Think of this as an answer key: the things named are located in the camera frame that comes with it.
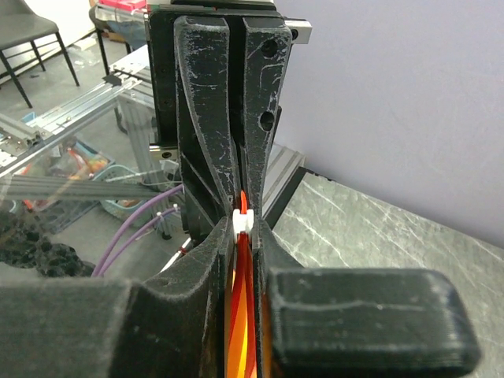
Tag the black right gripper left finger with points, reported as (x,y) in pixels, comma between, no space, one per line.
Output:
(171,325)

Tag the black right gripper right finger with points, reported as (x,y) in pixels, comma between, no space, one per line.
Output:
(373,322)

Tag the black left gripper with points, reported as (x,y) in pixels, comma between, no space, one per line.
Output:
(217,70)

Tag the clear bag orange zipper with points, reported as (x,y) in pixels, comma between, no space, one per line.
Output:
(249,338)

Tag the blue storage basket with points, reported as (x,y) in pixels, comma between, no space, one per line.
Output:
(75,162)

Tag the black chair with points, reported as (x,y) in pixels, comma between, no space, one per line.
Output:
(20,25)

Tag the aluminium extrusion frame rail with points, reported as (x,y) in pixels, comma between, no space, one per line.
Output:
(22,144)

